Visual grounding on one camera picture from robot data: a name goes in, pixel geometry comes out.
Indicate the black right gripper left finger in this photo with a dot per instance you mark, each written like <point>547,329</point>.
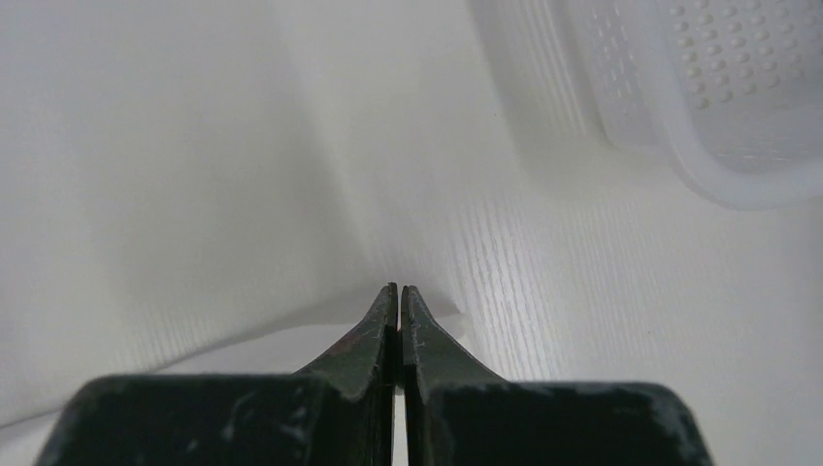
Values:
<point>336,410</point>

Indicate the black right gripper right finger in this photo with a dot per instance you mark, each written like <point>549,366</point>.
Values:
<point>459,412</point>

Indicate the white t shirt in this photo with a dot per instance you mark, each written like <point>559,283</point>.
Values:
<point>175,173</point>

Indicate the white plastic basket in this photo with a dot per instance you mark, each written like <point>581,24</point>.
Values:
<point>727,92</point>

